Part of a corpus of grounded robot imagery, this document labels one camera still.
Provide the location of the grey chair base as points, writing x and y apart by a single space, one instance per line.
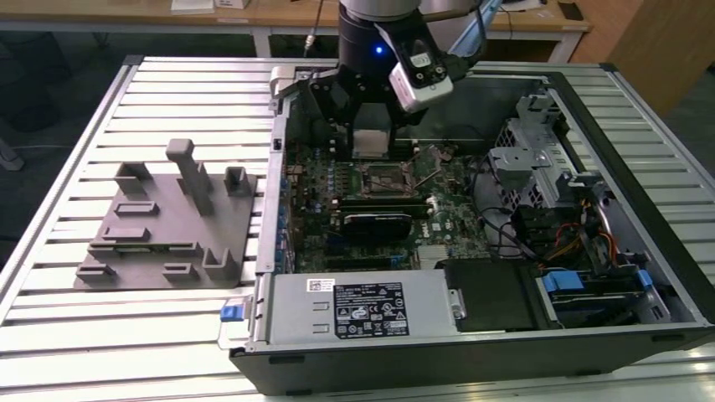
11 161

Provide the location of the small black graphics card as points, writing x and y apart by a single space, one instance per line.
377 228

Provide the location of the blue expansion slot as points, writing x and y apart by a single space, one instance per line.
397 262

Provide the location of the black office chair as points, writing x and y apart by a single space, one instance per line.
29 84

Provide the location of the silver metal drive cage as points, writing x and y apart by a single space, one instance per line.
517 163

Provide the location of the silver power supply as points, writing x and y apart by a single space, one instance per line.
297 301

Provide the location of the silver chipset heatsink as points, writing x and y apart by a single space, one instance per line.
433 255

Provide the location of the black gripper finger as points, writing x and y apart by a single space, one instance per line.
393 142
330 96

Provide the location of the CPU socket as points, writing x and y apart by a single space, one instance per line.
386 180

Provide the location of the wooden cabinet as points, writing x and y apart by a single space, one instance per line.
660 42

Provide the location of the blue latch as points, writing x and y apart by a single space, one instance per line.
232 314

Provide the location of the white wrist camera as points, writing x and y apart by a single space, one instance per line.
425 88

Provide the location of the white paper box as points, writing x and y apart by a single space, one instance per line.
193 6

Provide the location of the silver CPU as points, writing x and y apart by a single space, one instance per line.
372 143

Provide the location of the blue plastic clip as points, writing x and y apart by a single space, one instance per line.
644 279

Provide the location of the grey parts rack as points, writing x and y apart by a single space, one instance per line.
185 234

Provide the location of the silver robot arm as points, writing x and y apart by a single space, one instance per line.
381 6

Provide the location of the green motherboard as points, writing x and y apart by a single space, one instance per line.
453 218

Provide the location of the black PC case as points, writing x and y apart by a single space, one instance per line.
392 368

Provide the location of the wooden desk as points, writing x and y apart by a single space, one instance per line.
113 19

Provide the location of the black phone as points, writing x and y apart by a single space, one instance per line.
572 10

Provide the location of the metal disk bay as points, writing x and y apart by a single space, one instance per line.
660 312

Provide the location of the green RAM stick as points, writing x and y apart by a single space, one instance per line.
134 250

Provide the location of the small white box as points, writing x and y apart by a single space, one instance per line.
232 3

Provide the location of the black plastic cover panel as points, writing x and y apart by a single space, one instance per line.
492 293

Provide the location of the blue disk carrier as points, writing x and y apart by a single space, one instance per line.
565 281

